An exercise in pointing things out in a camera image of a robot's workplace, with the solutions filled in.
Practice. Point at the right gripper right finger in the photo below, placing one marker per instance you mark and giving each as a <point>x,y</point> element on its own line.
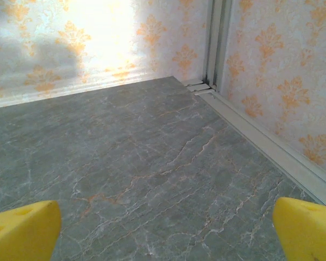
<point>307,233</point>

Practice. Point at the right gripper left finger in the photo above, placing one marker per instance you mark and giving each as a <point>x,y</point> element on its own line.
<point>19,233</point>

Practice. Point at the aluminium side rail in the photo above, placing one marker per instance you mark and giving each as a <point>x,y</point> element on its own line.
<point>266,136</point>

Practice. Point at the aluminium frame post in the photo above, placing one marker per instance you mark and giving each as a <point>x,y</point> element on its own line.
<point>218,40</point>

